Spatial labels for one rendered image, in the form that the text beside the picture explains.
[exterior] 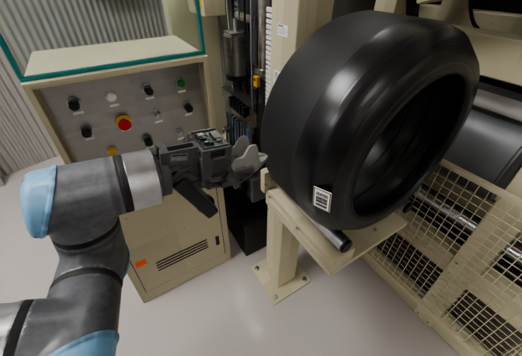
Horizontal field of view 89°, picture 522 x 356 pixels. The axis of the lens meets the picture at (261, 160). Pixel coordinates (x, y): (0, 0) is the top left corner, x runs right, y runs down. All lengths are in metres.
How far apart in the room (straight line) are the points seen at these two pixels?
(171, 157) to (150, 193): 0.06
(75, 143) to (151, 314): 1.04
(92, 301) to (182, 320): 1.30
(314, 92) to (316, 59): 0.08
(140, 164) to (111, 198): 0.06
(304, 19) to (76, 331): 0.78
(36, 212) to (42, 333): 0.13
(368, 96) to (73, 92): 0.87
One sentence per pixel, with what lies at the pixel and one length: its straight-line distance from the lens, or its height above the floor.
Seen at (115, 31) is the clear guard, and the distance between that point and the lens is 0.99.
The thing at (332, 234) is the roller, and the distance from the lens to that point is 0.81.
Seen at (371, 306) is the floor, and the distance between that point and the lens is 1.80.
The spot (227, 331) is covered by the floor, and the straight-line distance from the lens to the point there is 1.65.
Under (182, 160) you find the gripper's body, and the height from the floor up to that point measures 1.29.
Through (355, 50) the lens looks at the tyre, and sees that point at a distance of 0.57.
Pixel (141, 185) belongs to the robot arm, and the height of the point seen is 1.28.
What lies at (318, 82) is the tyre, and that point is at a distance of 0.56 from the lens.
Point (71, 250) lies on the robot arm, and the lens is 0.47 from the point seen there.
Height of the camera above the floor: 1.54
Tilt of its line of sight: 37 degrees down
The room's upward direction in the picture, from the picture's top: straight up
